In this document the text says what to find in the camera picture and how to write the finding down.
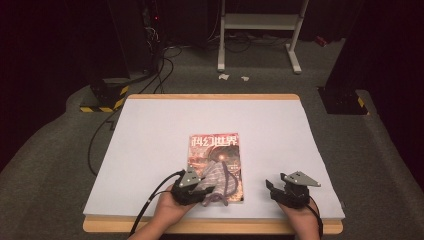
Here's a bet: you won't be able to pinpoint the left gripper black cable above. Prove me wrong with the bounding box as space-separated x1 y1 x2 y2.
128 169 186 238

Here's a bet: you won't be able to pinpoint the black equipment rack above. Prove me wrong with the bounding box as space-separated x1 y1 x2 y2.
139 0 168 73

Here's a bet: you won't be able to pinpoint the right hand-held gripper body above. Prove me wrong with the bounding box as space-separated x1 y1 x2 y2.
271 170 322 209

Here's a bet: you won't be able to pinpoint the black floor cable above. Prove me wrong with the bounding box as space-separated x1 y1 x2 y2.
87 108 122 178

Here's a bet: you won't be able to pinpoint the black stand base hazard stripes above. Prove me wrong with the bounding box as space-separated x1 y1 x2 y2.
79 78 130 114
317 85 370 116

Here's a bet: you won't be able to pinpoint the black cable bundle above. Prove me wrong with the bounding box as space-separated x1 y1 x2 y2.
138 46 184 95

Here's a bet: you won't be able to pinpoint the white table cover sheet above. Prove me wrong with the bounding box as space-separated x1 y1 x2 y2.
83 98 346 220

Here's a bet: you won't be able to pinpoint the cables under white stand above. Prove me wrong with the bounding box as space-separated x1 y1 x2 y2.
206 31 291 54

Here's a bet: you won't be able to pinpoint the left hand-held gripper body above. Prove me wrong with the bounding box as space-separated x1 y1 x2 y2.
170 166 206 206

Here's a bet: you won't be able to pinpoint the white metal stand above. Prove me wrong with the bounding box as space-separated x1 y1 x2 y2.
217 0 309 75

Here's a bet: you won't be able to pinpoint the striped cloth face mask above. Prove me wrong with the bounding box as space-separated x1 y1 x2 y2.
194 161 240 207

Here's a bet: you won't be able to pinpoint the person's right hand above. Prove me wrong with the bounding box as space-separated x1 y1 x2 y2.
279 201 321 239

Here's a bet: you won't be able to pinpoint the person's left hand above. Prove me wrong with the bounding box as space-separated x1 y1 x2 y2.
154 193 198 231

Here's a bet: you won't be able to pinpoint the red cover magazine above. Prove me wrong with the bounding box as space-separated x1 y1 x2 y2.
186 132 245 203

